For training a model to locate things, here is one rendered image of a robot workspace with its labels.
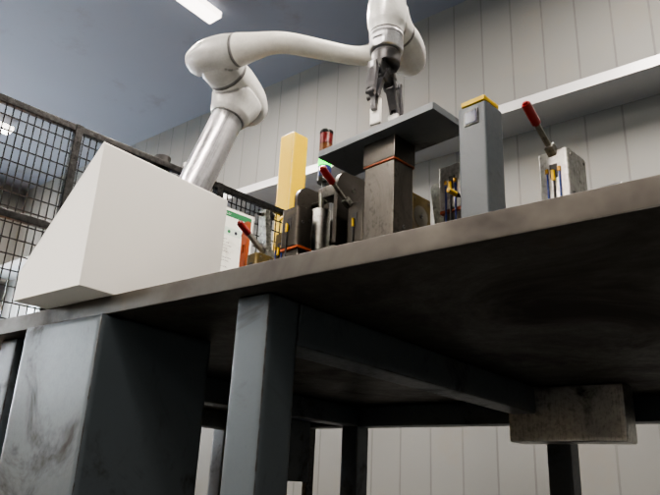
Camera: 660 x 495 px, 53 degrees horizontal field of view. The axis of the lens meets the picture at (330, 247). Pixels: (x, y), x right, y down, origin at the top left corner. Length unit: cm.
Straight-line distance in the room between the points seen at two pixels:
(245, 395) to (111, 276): 45
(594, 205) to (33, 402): 119
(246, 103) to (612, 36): 265
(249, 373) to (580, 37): 353
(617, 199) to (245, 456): 68
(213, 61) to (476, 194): 98
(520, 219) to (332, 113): 432
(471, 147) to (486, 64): 311
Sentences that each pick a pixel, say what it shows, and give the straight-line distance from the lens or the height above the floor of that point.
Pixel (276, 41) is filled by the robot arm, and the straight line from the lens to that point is 198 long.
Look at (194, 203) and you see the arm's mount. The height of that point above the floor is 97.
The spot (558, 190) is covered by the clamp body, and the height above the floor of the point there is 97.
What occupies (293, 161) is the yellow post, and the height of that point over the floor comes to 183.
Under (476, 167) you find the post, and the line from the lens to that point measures 142.
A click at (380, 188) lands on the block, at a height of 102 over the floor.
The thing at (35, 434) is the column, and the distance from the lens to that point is 154.
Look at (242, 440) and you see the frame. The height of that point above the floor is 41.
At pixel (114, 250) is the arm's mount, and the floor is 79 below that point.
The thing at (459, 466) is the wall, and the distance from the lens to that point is 384.
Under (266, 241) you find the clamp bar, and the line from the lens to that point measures 221.
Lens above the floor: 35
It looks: 20 degrees up
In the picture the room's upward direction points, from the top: 3 degrees clockwise
